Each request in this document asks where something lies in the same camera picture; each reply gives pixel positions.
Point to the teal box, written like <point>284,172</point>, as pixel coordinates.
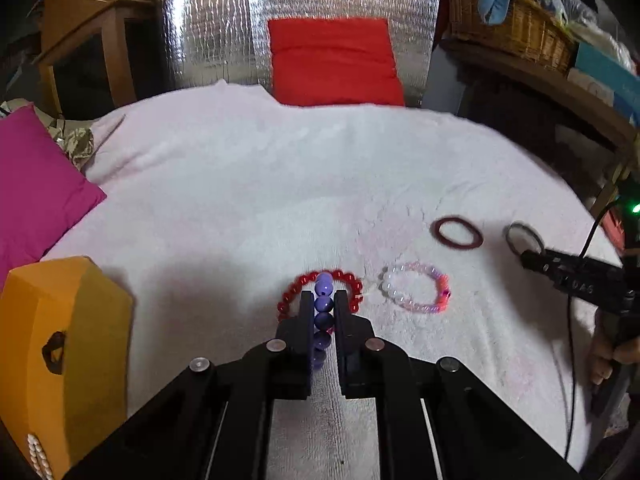
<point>625,85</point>

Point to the silver foil insulation panel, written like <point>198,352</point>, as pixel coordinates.
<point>209,40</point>

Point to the wooden cabinet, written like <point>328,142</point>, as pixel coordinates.
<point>99,55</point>

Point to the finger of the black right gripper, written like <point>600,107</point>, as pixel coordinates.
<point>601,284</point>

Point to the person's right hand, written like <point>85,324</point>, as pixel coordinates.
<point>602,352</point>

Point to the wicker basket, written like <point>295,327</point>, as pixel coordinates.
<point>528,32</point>

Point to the wooden shelf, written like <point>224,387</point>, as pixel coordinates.
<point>587,142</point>

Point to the magenta pillow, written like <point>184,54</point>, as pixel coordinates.
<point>43,195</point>

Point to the small red cushion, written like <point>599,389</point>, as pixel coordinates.
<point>333,61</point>

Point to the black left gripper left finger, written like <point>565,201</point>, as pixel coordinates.
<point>294,362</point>

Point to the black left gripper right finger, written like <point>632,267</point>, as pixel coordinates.
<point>351,332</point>

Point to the patterned fabric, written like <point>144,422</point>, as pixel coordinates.
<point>76,142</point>

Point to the grey metal bangle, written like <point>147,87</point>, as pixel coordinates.
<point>521,237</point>

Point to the dark red bangle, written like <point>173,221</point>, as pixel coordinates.
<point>457,233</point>

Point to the orange cardboard box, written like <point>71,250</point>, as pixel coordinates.
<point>65,329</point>

